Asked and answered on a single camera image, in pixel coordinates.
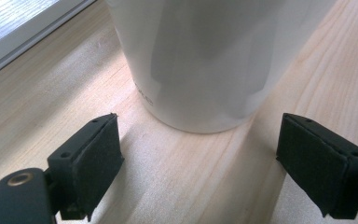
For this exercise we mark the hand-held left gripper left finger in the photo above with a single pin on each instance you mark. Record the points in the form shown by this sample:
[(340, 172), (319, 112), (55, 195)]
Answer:
[(87, 168)]

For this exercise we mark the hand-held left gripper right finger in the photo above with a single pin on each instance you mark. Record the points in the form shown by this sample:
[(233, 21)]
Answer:
[(318, 165)]

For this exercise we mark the white cup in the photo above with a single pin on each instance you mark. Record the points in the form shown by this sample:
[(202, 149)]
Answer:
[(211, 59)]

